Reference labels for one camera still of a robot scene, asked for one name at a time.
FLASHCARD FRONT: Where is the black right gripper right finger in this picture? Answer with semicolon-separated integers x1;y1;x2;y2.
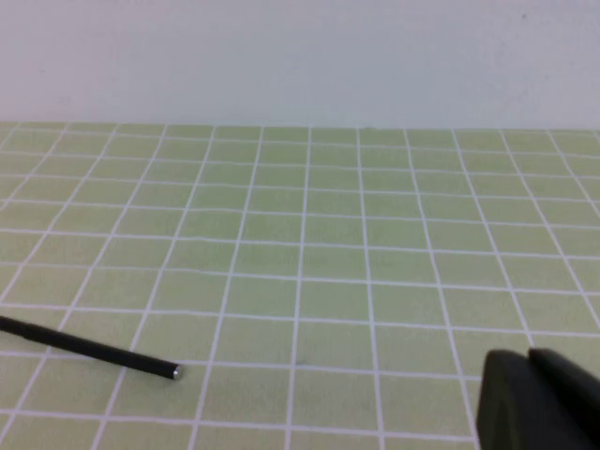
528;347;600;450

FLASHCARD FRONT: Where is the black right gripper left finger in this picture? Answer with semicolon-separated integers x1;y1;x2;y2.
476;349;593;450

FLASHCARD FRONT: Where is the thin black pen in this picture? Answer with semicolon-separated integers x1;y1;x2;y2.
0;314;184;381

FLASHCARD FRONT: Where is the green white-grid table mat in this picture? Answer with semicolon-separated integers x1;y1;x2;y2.
0;121;600;450

